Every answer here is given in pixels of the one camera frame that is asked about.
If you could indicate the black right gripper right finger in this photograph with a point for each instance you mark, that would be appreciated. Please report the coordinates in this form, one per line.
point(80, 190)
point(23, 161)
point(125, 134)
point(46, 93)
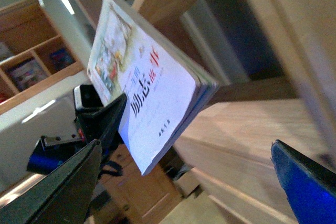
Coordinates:
point(309, 186)

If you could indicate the wooden shelf frame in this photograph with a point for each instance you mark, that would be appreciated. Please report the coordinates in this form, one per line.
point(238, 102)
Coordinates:
point(276, 62)

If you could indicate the white illustrated book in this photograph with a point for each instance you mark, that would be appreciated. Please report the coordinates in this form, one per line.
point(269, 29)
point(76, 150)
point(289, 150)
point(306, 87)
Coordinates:
point(165, 89)

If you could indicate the background wooden bookshelf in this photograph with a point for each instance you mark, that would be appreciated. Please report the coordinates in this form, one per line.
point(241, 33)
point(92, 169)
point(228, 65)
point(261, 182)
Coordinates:
point(41, 56)

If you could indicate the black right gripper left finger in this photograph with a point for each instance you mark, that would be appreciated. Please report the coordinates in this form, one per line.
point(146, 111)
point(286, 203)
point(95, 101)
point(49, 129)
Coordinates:
point(61, 197)

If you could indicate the wooden cabinet with doors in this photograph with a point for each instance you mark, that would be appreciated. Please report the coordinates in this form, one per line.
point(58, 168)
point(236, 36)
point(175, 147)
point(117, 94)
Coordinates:
point(143, 199)

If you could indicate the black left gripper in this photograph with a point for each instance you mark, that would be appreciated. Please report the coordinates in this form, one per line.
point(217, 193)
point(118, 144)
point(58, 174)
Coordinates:
point(93, 122)

